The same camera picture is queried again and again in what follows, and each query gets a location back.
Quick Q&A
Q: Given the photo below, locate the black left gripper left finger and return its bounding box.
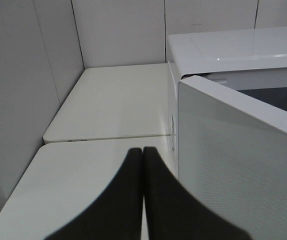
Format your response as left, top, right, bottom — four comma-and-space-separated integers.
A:
47, 147, 143, 240

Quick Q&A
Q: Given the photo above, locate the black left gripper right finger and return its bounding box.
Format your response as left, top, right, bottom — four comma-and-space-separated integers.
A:
143, 147, 250, 240

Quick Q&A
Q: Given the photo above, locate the white microwave door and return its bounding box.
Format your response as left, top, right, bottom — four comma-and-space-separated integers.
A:
177, 76, 287, 240

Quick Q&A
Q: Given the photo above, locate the white adjacent table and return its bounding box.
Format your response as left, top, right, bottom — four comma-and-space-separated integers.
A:
43, 63, 171, 144

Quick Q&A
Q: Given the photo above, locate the white microwave oven body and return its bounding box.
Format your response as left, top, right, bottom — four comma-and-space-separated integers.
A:
168, 27, 287, 164

